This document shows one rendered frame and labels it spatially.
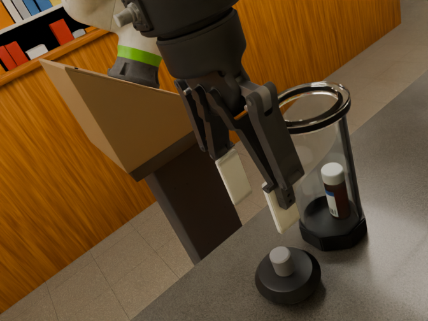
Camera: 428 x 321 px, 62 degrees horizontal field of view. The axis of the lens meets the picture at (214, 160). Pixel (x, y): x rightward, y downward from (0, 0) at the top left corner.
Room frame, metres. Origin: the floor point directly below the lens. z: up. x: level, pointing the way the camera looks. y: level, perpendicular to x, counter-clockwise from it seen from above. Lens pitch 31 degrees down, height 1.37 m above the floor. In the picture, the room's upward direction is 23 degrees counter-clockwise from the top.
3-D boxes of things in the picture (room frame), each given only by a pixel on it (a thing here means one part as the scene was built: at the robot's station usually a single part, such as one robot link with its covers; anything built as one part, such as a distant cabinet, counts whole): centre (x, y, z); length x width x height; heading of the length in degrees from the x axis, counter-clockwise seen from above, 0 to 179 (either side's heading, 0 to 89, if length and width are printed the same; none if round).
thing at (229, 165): (0.36, -0.02, 1.12); 0.03 x 0.01 x 0.07; 114
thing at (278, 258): (0.32, -0.03, 0.97); 0.09 x 0.09 x 0.07
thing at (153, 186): (1.04, 0.13, 0.45); 0.48 x 0.48 x 0.90; 22
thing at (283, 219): (0.28, -0.05, 1.12); 0.03 x 0.01 x 0.07; 114
